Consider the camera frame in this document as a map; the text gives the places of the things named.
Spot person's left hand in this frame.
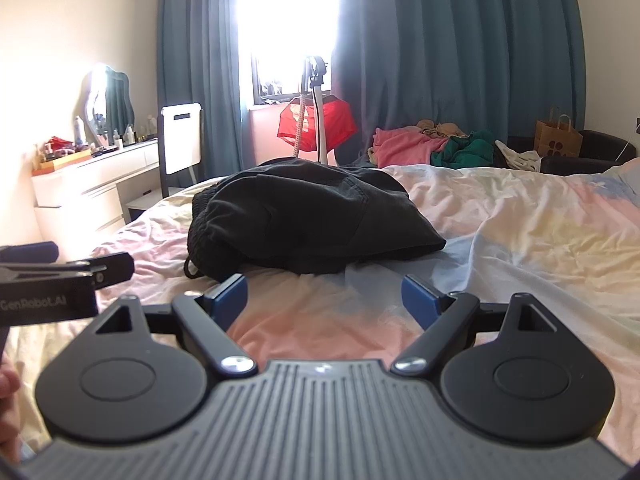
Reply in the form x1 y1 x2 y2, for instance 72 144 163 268
0 362 22 463

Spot blue curtain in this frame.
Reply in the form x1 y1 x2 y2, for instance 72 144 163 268
327 0 587 168
156 0 253 183

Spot white clothes rack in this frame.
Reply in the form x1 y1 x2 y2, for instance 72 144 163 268
291 54 335 166

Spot green cloth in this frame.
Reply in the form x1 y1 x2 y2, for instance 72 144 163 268
430 130 497 167

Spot wooden tray with cosmetics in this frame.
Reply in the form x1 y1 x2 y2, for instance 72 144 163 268
38 135 94 171

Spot window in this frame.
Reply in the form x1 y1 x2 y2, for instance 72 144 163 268
237 0 353 108

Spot white-backed black chair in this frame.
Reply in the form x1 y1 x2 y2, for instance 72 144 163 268
125 102 205 223

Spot brown paper bag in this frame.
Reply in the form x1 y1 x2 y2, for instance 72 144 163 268
533 107 585 159

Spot red garment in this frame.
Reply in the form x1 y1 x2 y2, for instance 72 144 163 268
277 96 357 152

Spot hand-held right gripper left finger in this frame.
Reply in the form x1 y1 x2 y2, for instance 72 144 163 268
94 274 259 377

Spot beige cloth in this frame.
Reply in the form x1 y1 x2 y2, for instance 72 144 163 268
416 119 469 139

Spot pastel tie-dye duvet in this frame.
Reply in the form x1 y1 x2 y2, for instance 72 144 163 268
0 162 640 466

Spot white dresser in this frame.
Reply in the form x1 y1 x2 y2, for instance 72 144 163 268
31 138 162 251

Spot white cloth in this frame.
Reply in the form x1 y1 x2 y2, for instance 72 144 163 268
494 140 544 171

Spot pink cloth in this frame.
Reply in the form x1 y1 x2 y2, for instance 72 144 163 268
372 127 449 168

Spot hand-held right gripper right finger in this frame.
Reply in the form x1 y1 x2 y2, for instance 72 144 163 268
391 274 558 377

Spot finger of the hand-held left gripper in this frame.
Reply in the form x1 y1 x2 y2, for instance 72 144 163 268
65 252 135 285

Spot black sofa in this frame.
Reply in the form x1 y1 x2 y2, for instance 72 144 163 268
495 129 639 177

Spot wavy-edged mirror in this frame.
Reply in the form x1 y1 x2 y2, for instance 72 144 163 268
75 62 137 147

